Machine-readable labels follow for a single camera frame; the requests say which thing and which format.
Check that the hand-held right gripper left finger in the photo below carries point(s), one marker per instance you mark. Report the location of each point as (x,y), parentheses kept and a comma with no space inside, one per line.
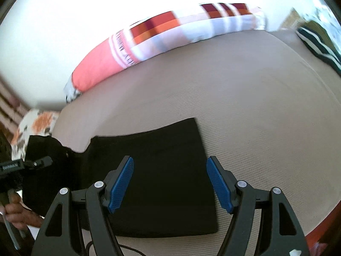
(121,184)

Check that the black pants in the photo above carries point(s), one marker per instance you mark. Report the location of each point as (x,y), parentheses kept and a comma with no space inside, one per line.
(165,165)

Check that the patterned curtain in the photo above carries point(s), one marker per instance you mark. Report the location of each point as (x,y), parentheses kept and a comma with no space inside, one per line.
(10,104)

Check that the plaid bolster pillow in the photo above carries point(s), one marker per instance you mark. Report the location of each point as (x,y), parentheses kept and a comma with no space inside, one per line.
(101,66)

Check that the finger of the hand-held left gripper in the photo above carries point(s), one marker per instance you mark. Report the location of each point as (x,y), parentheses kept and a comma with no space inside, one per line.
(40,162)

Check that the dark striped cloth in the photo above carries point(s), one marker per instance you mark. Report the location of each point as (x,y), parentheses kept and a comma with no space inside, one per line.
(317,42)

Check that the floral pillow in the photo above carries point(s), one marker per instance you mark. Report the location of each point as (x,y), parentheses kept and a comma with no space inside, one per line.
(40,120)

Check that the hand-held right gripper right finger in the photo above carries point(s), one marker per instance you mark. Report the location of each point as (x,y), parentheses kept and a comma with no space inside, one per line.
(219,184)

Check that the beige bed sheet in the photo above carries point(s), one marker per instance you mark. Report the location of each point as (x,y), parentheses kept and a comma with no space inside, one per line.
(253,98)

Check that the wooden bed frame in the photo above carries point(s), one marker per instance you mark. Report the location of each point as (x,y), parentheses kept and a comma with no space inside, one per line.
(319,237)

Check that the person's left hand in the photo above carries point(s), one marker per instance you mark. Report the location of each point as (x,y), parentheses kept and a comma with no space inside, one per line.
(18,213)

